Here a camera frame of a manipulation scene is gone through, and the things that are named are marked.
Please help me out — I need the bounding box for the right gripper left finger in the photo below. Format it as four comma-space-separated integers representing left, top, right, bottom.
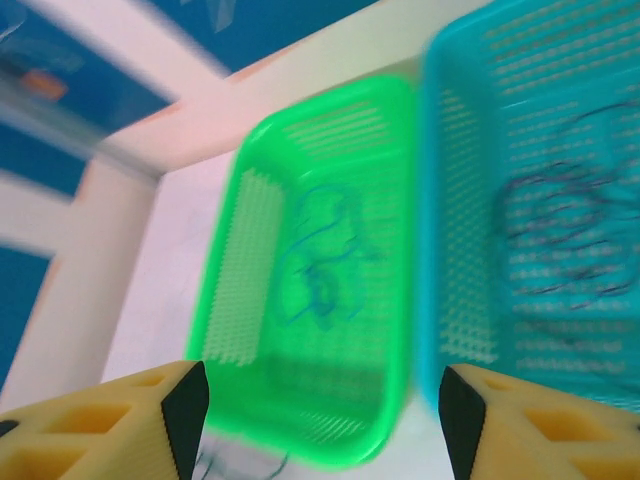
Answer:
0, 359, 210, 480

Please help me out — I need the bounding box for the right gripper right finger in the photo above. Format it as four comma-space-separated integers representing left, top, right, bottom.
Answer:
439, 363, 640, 480

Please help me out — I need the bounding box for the thin purple wire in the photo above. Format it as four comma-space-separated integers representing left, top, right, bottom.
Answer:
513, 238, 637, 312

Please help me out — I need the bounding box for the thin green wire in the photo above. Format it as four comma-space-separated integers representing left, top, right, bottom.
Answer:
199, 439, 289, 480

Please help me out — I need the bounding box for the thin blue wire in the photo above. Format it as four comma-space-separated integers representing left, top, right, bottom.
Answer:
276, 248, 364, 331
294, 183, 387, 264
294, 259, 347, 332

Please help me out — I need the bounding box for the wire pile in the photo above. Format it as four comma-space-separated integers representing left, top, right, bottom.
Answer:
509, 98, 640, 169
499, 163, 640, 297

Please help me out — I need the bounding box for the green plastic basket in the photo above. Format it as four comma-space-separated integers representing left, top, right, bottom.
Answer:
183, 74, 424, 471

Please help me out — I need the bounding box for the teal plastic basket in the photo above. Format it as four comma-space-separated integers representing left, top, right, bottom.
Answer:
417, 0, 640, 422

